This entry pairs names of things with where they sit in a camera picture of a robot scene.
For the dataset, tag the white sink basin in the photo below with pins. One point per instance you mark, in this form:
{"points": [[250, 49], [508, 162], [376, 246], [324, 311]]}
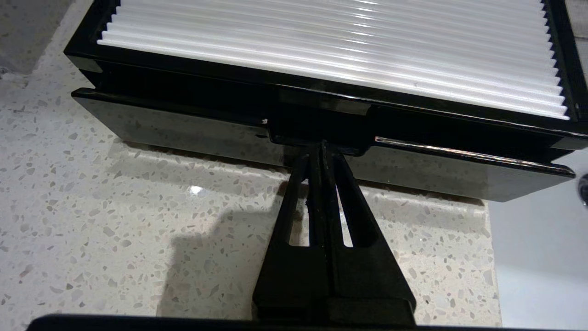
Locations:
{"points": [[542, 257]]}

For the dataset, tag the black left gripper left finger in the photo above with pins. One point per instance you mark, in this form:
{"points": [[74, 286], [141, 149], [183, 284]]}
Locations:
{"points": [[285, 271]]}

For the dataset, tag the black box with white lid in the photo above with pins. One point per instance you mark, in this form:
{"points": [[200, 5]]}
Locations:
{"points": [[321, 41]]}

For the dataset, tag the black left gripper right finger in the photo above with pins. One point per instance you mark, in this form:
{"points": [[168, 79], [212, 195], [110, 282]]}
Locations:
{"points": [[367, 271]]}

